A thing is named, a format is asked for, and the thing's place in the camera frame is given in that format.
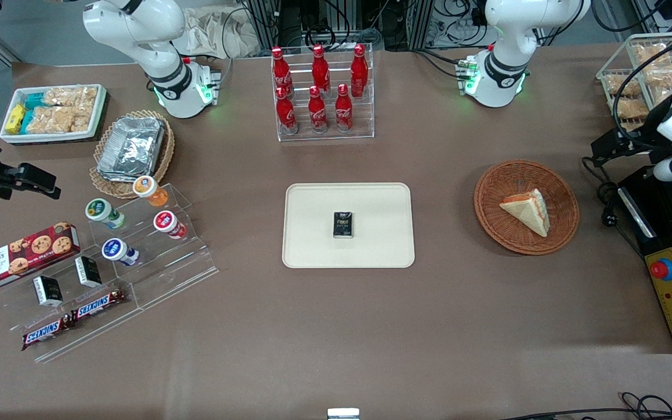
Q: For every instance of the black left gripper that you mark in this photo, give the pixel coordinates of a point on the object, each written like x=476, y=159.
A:
x=643, y=136

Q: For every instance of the triangular white bread sandwich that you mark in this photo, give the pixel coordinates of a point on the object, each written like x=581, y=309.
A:
x=527, y=211

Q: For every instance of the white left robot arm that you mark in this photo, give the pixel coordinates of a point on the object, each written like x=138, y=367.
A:
x=505, y=64

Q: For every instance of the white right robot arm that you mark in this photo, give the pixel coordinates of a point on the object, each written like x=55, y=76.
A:
x=161, y=58

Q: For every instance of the light oval wicker basket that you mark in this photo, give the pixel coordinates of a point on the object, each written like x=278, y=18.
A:
x=102, y=184

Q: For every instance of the white rectangular snack tray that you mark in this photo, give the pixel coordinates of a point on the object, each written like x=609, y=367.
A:
x=100, y=111

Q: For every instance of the brown round wicker basket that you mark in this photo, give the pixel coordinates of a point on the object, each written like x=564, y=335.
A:
x=499, y=224

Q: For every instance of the beige rectangular tray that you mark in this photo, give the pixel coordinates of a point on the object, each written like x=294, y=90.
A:
x=312, y=233

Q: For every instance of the clear bagged fried snack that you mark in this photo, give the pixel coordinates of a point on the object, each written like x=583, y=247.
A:
x=622, y=85
x=651, y=53
x=665, y=76
x=630, y=125
x=630, y=108

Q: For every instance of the teal snack packet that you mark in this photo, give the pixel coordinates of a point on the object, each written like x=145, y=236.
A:
x=27, y=121
x=36, y=100

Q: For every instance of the clear rice cracker bag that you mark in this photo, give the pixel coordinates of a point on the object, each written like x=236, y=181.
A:
x=53, y=119
x=70, y=96

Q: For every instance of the yellow snack packet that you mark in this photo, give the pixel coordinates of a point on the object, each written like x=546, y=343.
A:
x=15, y=118

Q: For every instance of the green lid yogurt cup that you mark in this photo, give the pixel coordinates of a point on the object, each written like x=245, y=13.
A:
x=101, y=211

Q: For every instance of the red Walkers cookie box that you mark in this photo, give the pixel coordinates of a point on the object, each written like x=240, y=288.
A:
x=21, y=256

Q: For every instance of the black machine housing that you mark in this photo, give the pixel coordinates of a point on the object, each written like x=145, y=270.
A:
x=662, y=233

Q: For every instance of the small black carton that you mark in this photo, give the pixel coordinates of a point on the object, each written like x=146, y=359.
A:
x=343, y=225
x=88, y=272
x=48, y=290

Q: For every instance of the blue lid yogurt cup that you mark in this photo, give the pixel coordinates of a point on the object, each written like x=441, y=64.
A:
x=115, y=249

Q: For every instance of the aluminium foil container stack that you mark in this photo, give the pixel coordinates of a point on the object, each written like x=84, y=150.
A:
x=132, y=146

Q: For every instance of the orange lid yogurt cup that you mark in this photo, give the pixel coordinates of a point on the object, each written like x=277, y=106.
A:
x=148, y=188

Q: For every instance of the red emergency stop button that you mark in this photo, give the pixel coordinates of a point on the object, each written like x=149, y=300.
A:
x=662, y=269

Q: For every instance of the Snickers chocolate bar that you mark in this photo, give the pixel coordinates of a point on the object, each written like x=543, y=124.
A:
x=44, y=332
x=97, y=304

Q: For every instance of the red lid yogurt cup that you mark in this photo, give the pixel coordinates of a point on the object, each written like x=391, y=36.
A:
x=167, y=223

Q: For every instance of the clear acrylic stepped stand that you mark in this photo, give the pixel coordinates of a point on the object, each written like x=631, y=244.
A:
x=167, y=274

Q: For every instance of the beige crumpled cloth bag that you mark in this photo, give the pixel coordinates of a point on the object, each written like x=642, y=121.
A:
x=219, y=35

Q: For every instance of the clear acrylic bottle rack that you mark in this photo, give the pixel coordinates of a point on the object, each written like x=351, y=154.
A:
x=365, y=116

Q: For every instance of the red cola bottle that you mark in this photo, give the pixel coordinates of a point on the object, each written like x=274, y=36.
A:
x=359, y=71
x=343, y=111
x=281, y=70
x=319, y=69
x=286, y=114
x=317, y=112

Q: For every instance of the small white box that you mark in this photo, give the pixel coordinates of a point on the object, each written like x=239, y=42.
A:
x=343, y=414

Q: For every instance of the aluminium profile equipment frame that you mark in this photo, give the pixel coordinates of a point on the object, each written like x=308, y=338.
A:
x=336, y=20

